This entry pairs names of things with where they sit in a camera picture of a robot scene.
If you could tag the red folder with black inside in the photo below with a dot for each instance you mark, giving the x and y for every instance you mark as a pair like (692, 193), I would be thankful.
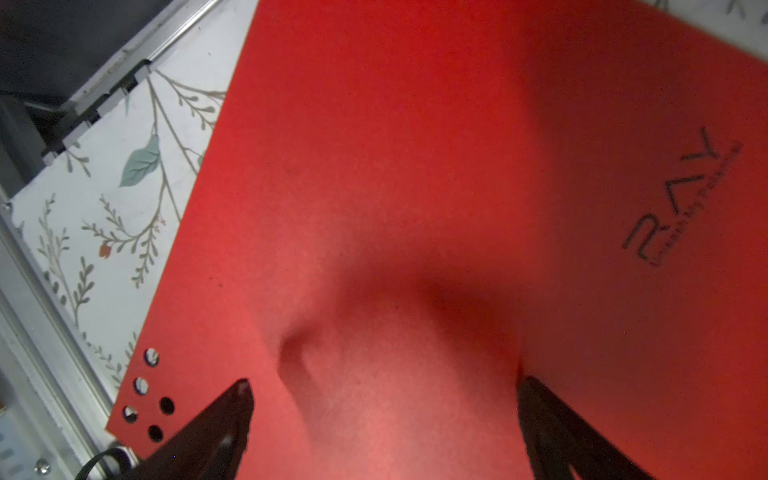
(409, 206)

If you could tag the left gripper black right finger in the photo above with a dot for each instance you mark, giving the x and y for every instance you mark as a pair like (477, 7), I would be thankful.
(560, 444)

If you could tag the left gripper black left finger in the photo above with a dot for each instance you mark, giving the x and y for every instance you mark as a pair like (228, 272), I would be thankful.
(211, 446)

